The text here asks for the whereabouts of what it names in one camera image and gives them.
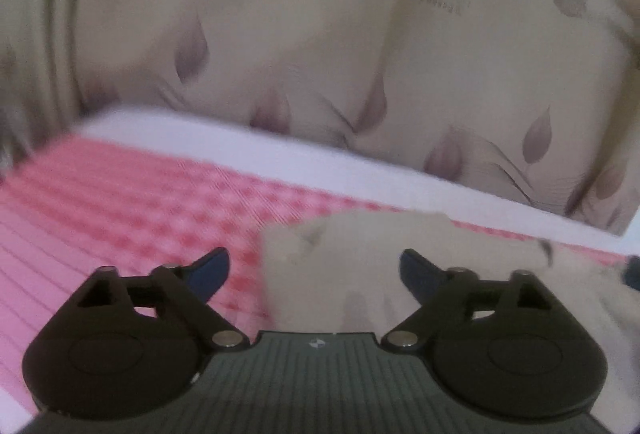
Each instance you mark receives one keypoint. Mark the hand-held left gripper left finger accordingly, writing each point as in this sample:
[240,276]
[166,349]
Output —
[209,271]

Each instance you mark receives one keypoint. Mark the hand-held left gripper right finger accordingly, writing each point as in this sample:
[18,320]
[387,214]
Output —
[420,275]

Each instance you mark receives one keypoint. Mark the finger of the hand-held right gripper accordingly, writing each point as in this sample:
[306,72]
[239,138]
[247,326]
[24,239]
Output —
[632,272]

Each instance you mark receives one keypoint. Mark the beige knit sweater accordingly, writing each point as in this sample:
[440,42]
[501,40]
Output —
[350,259]

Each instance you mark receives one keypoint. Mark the pink checked bed sheet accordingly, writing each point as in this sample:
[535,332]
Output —
[125,204]

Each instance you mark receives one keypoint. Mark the beige leaf print curtain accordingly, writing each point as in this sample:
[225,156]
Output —
[310,39]

